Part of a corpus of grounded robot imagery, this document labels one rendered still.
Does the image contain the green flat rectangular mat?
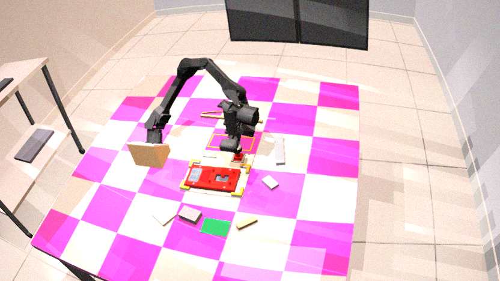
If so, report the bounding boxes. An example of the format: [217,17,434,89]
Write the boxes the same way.
[200,217,231,237]

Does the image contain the red flat rectangular tray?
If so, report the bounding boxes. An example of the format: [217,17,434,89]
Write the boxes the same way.
[184,165,241,193]

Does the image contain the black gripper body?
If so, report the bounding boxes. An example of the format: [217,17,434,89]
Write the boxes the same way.
[219,120,240,153]

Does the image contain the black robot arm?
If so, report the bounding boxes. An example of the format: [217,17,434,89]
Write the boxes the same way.
[144,57,260,144]

